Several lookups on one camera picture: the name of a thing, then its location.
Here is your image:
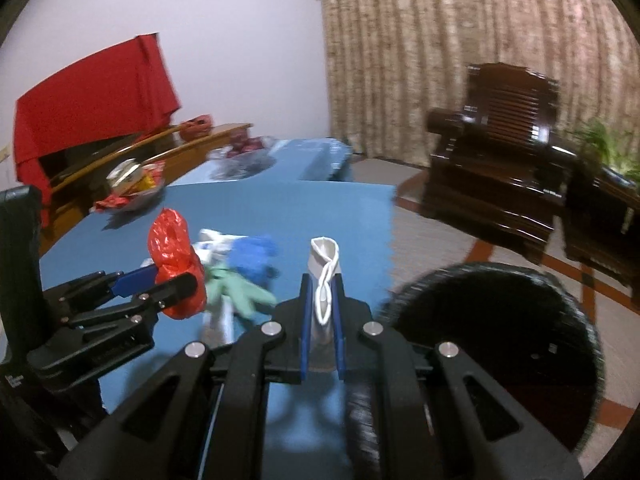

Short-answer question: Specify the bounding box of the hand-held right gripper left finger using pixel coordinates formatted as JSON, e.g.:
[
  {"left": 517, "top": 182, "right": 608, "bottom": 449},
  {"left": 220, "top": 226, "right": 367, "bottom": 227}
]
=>
[{"left": 60, "top": 274, "right": 315, "bottom": 480}]

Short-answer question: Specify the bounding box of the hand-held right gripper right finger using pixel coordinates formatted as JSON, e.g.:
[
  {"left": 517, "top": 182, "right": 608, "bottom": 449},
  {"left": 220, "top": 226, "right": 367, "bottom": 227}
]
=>
[{"left": 330, "top": 274, "right": 586, "bottom": 480}]

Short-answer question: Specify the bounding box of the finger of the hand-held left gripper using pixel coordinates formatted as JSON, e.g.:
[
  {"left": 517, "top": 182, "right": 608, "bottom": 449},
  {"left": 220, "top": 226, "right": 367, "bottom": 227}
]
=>
[
  {"left": 44, "top": 266, "right": 162, "bottom": 321},
  {"left": 27, "top": 272, "right": 199, "bottom": 391}
]

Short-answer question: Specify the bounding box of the orange mesh object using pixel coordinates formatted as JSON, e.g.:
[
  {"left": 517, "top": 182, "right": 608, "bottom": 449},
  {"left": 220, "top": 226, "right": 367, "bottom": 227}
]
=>
[{"left": 146, "top": 207, "right": 208, "bottom": 321}]

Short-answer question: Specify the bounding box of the white and blue packet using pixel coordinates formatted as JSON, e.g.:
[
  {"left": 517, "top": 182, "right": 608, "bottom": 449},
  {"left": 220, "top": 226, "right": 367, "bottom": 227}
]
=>
[{"left": 192, "top": 229, "right": 246, "bottom": 266}]

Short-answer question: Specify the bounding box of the green rubber glove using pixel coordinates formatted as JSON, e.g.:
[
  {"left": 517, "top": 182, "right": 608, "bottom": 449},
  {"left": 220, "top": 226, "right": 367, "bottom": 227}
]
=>
[{"left": 202, "top": 260, "right": 278, "bottom": 318}]

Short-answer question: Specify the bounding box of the white paper cup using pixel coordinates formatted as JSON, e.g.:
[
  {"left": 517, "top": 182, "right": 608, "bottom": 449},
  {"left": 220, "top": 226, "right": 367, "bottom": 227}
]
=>
[{"left": 307, "top": 236, "right": 343, "bottom": 373}]

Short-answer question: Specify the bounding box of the blue rubber glove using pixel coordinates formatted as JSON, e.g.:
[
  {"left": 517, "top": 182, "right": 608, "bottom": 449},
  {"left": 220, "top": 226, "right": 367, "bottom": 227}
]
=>
[{"left": 227, "top": 234, "right": 278, "bottom": 281}]

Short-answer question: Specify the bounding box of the black bin with liner bag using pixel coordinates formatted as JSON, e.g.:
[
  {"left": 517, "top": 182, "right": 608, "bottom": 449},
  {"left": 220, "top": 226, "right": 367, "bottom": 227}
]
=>
[{"left": 345, "top": 261, "right": 606, "bottom": 480}]

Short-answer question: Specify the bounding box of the pale plastic wrapper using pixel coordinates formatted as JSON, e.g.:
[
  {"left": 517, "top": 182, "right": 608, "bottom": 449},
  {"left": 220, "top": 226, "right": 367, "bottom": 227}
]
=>
[{"left": 200, "top": 302, "right": 237, "bottom": 351}]

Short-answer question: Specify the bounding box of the glass bowl of snacks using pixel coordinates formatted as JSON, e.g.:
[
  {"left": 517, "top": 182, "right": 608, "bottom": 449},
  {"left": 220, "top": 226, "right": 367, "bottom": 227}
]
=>
[{"left": 90, "top": 159, "right": 168, "bottom": 216}]

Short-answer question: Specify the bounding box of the blue felt tablecloth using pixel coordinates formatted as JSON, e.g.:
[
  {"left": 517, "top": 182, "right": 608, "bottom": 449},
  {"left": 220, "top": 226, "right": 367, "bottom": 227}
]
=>
[{"left": 37, "top": 182, "right": 398, "bottom": 480}]

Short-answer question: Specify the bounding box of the wooden bench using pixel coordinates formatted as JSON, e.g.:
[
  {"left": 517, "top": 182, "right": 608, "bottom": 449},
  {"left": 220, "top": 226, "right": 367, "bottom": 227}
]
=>
[{"left": 37, "top": 122, "right": 255, "bottom": 256}]

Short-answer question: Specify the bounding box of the glass bowl of fruit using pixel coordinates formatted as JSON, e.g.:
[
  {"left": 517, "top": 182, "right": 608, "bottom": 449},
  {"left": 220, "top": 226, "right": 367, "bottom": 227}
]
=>
[{"left": 207, "top": 135, "right": 276, "bottom": 176}]

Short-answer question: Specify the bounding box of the red ornament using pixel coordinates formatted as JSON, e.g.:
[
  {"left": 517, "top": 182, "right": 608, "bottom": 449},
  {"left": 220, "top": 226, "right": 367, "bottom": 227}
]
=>
[{"left": 180, "top": 114, "right": 215, "bottom": 141}]

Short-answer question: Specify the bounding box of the red cloth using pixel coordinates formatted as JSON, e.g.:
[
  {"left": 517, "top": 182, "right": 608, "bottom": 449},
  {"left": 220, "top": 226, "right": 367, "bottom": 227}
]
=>
[{"left": 12, "top": 32, "right": 182, "bottom": 188}]

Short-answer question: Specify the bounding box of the shiny blue table cover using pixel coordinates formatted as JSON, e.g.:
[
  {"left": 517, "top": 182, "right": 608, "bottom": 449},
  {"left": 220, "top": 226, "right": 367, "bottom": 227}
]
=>
[{"left": 197, "top": 137, "right": 355, "bottom": 186}]

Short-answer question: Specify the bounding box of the dark wooden armchair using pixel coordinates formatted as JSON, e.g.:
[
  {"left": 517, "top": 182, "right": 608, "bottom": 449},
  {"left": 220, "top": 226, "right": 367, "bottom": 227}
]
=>
[{"left": 419, "top": 62, "right": 578, "bottom": 263}]

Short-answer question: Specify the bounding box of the dark wooden side table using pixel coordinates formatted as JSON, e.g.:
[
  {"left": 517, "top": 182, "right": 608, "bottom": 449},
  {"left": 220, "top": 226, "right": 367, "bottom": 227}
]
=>
[{"left": 562, "top": 160, "right": 640, "bottom": 311}]

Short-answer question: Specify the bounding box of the beige patterned curtain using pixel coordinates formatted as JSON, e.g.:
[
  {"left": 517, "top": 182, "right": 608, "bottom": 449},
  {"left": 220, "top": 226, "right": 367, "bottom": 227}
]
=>
[{"left": 310, "top": 0, "right": 640, "bottom": 176}]

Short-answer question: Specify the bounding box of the potted green plant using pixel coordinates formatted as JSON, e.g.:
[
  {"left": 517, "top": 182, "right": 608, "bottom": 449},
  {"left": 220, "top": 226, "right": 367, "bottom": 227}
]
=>
[{"left": 570, "top": 117, "right": 640, "bottom": 181}]

